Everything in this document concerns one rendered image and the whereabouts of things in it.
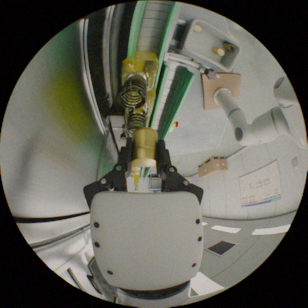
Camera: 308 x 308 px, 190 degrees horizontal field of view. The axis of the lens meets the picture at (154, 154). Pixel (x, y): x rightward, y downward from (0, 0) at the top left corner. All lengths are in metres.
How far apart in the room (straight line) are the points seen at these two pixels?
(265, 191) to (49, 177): 3.89
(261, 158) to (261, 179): 0.66
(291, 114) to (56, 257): 0.47
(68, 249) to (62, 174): 0.15
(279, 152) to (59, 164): 3.76
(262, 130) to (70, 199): 0.53
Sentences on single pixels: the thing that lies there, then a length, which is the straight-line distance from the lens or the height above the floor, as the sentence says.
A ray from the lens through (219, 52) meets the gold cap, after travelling 0.49.
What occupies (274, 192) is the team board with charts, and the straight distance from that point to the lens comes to 3.73.
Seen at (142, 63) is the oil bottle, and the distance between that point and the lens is 0.15.
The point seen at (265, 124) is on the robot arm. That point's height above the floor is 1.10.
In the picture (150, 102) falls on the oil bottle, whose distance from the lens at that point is 0.17.
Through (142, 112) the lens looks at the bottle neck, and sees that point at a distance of 0.16.
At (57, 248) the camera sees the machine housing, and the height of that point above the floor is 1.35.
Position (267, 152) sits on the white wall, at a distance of 3.72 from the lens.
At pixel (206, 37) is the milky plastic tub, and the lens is 0.51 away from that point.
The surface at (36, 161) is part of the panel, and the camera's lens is 0.16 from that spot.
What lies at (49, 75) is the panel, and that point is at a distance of 0.17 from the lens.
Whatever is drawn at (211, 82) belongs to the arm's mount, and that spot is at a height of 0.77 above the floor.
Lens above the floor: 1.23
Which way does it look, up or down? 24 degrees down
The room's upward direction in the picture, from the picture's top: 179 degrees clockwise
